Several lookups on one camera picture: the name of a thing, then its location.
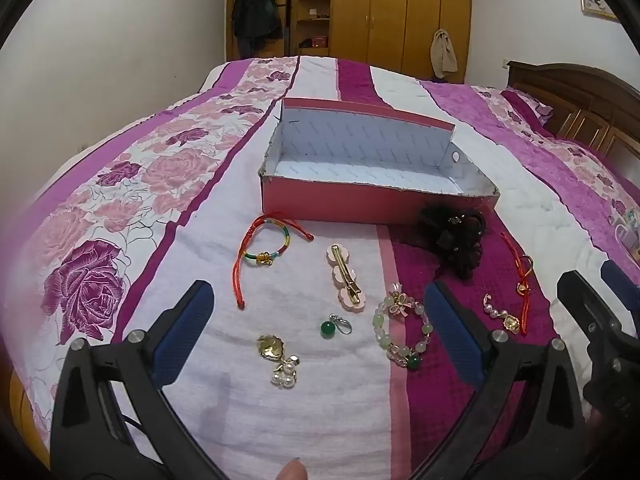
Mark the wooden headboard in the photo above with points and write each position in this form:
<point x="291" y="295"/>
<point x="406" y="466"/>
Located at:
<point x="585" y="95"/>

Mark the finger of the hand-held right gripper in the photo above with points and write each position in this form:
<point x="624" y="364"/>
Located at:
<point x="582" y="297"/>
<point x="617" y="277"/>

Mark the purple floral bedspread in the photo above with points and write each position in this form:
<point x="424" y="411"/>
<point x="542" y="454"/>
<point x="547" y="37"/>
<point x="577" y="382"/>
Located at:
<point x="175" y="170"/>

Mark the pink cardboard box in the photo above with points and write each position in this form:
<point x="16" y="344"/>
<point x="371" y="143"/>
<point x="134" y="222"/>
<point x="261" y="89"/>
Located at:
<point x="350" y="200"/>

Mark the pearl gold flower charm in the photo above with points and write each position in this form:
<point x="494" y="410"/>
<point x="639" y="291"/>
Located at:
<point x="509" y="322"/>

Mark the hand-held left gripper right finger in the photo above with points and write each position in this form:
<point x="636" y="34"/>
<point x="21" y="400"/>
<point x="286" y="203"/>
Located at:
<point x="450" y="327"/>

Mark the green bead pendant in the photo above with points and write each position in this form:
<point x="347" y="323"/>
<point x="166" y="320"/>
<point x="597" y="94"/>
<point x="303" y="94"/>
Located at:
<point x="327" y="329"/>

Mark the pink flower hair clip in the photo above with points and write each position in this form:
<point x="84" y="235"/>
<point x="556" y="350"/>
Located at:
<point x="345" y="280"/>

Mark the small white teal packet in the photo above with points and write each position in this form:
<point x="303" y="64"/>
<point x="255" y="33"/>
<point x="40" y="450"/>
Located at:
<point x="627" y="227"/>

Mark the beige hanging cloth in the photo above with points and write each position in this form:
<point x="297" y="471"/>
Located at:
<point x="443" y="52"/>

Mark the red shelf item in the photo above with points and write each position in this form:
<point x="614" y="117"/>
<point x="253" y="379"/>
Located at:
<point x="315" y="41"/>

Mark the wooden wardrobe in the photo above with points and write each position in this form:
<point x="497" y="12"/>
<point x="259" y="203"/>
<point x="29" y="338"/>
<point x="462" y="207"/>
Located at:
<point x="390" y="10"/>

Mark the dark hanging jacket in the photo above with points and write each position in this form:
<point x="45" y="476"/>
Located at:
<point x="255" y="15"/>

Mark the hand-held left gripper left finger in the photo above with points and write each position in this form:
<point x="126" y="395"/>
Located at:
<point x="182" y="332"/>

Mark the black lace hair scrunchie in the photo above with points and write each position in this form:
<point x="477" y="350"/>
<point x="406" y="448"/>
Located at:
<point x="450" y="242"/>

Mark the purple floral pillow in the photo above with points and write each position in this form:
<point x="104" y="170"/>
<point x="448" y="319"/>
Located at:
<point x="527" y="105"/>

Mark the person's left hand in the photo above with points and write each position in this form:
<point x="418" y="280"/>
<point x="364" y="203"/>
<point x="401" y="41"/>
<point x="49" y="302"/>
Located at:
<point x="294" y="467"/>

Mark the gold leaf pearl brooch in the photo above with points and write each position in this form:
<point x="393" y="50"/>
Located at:
<point x="270" y="349"/>

